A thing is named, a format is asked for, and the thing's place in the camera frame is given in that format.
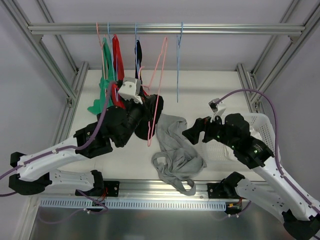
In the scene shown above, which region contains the black tank top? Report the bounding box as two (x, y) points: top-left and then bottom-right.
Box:
(134, 40), (158, 141)

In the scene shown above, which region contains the grey tank top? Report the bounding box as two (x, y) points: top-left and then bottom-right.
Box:
(151, 113), (207, 196)

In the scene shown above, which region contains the red tank top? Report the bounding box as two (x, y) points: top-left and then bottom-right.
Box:
(111, 34), (126, 109)

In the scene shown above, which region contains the blue hanger with black top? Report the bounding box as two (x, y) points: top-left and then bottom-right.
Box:
(134, 23), (143, 80)

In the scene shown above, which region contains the blue hanger with red top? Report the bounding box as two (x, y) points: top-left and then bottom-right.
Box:
(106, 21), (120, 101)

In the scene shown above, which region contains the pink hanger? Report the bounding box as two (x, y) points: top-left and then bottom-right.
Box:
(96, 22), (108, 100)
(142, 36), (168, 147)

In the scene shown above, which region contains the white tank top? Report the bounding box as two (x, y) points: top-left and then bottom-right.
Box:
(224, 146), (237, 161)

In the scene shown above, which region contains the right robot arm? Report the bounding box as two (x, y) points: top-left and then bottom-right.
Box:
(182, 113), (320, 240)

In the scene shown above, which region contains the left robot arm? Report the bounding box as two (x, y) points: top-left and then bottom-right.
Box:
(8, 94), (164, 197)

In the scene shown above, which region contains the green tank top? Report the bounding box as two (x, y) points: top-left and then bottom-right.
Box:
(87, 37), (116, 115)

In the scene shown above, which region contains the white plastic basket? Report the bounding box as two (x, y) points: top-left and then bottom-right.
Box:
(199, 113), (276, 165)

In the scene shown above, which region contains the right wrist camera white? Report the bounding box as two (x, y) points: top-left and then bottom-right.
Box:
(208, 98), (226, 123)

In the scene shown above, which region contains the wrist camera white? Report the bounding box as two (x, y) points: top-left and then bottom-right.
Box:
(208, 98), (226, 123)
(118, 77), (143, 105)

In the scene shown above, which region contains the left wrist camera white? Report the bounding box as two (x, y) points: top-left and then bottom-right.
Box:
(118, 77), (143, 105)

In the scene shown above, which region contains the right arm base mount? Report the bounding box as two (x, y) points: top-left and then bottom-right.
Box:
(206, 171), (245, 199)

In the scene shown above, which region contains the aluminium front rail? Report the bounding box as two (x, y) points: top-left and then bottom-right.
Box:
(28, 176), (276, 199)

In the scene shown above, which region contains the white slotted cable duct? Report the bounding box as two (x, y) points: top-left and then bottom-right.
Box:
(39, 198), (227, 212)

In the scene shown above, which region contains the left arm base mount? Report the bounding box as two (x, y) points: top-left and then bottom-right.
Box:
(80, 170), (120, 197)

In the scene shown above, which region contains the aluminium hanging rail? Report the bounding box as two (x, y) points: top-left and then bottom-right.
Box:
(28, 23), (306, 36)

